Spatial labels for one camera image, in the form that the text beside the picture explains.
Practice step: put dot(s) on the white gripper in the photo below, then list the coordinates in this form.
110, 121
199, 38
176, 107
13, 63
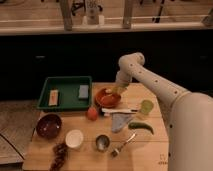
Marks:
122, 80

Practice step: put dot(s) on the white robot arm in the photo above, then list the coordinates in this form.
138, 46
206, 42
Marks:
191, 117

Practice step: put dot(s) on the red bowl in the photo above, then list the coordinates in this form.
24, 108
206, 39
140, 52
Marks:
107, 100

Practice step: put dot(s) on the dark maroon bowl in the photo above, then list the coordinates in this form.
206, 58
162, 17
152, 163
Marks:
49, 126

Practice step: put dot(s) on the white knife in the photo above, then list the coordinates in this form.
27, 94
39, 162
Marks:
122, 111

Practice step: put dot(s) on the blue grey cloth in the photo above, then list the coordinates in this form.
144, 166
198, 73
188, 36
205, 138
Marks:
119, 121

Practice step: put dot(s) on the light green cup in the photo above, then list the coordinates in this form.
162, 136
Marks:
146, 107

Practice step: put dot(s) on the red tomato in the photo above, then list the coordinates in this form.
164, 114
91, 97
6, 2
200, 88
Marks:
92, 113

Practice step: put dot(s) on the grey sponge in tray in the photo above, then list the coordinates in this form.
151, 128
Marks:
83, 91

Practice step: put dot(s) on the green chili pepper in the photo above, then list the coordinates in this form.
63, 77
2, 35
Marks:
140, 125

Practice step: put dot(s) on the small metal cup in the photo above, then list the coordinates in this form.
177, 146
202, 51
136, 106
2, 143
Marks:
102, 143

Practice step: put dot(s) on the green plastic tray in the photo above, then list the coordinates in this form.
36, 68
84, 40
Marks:
69, 98

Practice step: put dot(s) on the white cup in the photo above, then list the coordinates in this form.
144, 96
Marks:
74, 139

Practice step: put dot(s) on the wooden block in tray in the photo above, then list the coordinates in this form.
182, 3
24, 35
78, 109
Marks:
53, 97

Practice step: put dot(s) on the brown dried food bunch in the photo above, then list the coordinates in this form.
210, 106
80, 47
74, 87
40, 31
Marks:
60, 154

